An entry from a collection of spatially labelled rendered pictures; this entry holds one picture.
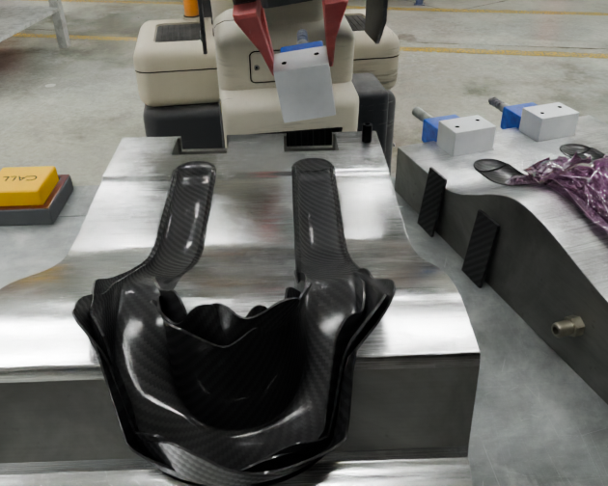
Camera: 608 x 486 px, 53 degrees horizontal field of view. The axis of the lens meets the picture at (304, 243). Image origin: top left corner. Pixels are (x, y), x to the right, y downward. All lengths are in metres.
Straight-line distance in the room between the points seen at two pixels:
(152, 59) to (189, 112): 0.13
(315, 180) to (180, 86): 0.75
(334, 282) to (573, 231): 0.21
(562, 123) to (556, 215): 0.25
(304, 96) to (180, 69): 0.71
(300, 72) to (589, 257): 0.29
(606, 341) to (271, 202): 0.27
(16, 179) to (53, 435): 0.43
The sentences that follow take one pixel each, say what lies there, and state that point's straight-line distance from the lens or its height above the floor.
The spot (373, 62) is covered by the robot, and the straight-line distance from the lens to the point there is 1.32.
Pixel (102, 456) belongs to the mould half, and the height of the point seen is 0.87.
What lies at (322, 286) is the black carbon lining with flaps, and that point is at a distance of 0.37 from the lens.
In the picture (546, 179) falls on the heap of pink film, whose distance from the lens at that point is 0.55.
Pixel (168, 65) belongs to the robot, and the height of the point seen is 0.78.
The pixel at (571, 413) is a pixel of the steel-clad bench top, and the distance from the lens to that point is 0.49.
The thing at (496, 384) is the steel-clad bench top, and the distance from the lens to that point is 0.49.
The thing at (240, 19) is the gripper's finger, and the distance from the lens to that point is 0.54.
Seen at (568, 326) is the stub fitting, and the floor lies 0.84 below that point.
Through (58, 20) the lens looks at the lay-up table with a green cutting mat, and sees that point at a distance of 4.53.
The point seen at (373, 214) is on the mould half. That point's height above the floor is 0.88.
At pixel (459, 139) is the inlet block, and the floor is 0.87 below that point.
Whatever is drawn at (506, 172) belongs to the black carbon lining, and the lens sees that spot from 0.67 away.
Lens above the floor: 1.14
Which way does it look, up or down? 33 degrees down
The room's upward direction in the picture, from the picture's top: 1 degrees counter-clockwise
